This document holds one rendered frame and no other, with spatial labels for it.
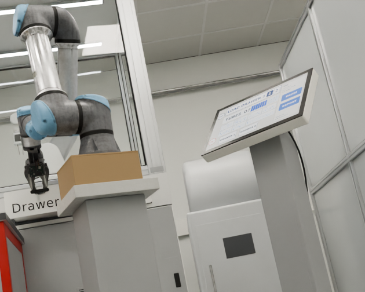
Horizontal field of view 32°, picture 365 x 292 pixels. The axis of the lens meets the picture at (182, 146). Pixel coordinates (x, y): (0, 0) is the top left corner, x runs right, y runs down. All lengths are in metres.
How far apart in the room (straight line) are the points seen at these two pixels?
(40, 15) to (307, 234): 1.33
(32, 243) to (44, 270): 0.13
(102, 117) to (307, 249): 0.98
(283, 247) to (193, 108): 3.81
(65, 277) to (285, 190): 0.99
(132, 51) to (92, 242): 1.27
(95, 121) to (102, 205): 0.30
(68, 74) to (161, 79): 4.02
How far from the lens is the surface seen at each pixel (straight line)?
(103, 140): 2.16
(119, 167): 2.08
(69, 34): 2.43
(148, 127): 2.93
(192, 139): 6.23
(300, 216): 2.62
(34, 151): 2.54
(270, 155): 2.70
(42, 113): 2.13
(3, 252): 2.22
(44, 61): 2.28
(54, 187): 2.68
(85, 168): 2.05
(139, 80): 3.01
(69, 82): 2.45
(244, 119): 2.76
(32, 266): 2.80
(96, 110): 2.19
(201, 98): 6.36
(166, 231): 2.82
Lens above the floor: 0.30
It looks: 15 degrees up
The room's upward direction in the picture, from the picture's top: 11 degrees counter-clockwise
